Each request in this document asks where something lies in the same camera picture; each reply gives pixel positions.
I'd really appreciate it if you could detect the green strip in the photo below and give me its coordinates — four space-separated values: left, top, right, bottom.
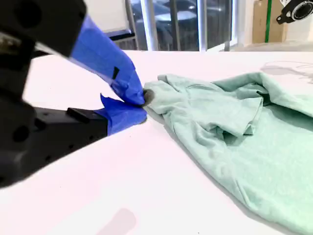
265 0 273 44

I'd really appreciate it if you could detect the white window post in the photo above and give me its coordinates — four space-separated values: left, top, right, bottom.
197 0 208 51
140 0 159 51

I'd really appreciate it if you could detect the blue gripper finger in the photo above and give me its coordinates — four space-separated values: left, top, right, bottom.
34 92 148 172
0 0 155 107

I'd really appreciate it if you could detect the silver black camera box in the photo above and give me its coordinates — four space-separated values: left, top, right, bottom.
276 0 313 24

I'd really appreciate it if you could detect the grey metal leg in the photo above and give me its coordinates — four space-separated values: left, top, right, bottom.
125 0 139 49

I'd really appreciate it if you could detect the brown cardboard box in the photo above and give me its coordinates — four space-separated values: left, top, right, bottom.
251 0 288 45

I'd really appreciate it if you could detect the white board panel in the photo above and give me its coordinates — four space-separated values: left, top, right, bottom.
83 0 133 33

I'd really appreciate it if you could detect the pale green T-shirt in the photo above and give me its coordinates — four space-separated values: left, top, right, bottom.
143 70 313 235

